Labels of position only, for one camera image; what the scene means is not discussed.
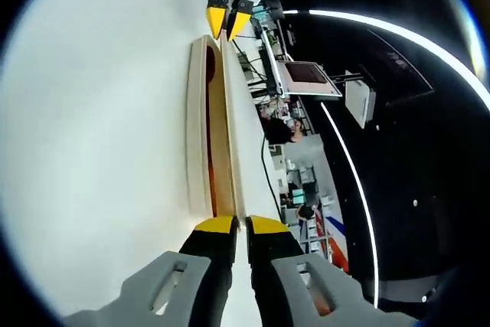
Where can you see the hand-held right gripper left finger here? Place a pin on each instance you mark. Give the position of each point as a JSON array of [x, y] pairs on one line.
[[210, 254]]

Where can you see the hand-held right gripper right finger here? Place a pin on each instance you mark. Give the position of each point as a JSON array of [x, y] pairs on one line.
[[275, 254]]

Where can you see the dark red wooden spoon utensil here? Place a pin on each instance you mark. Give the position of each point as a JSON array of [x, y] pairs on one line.
[[211, 70]]

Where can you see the beige cutlery case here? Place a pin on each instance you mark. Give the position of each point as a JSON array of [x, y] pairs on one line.
[[195, 131]]

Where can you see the shelving with white bins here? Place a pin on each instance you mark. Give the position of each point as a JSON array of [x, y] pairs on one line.
[[314, 242]]

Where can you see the curved ceiling light strip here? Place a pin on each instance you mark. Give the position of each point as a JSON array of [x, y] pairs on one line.
[[325, 12]]

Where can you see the silver laptop on stand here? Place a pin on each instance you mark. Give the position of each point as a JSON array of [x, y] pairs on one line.
[[306, 74]]

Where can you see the straight ceiling light strip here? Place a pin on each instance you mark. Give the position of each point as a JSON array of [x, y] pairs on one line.
[[363, 190]]

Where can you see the white ceiling air conditioner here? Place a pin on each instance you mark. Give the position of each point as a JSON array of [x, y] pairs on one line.
[[360, 101]]

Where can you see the dark hanging screen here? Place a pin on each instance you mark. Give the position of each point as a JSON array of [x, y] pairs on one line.
[[402, 66]]

